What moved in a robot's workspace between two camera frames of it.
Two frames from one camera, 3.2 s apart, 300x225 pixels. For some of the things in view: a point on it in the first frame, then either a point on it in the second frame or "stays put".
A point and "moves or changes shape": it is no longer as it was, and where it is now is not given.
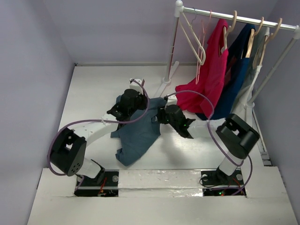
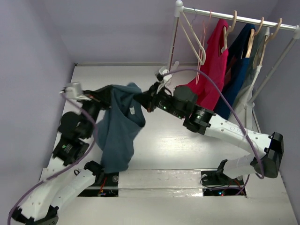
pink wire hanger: x=204 y=27 stays put
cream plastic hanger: x=189 y=40 stays put
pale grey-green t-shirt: x=260 y=33 stays put
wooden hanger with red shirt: x=225 y=33 stays put
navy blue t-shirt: x=237 y=66 stays put
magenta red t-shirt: x=211 y=79 stays put
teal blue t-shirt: x=136 y=136 moves or changes shape
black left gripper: x=144 y=101 → x=102 y=96
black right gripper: x=161 y=115 → x=151 y=94
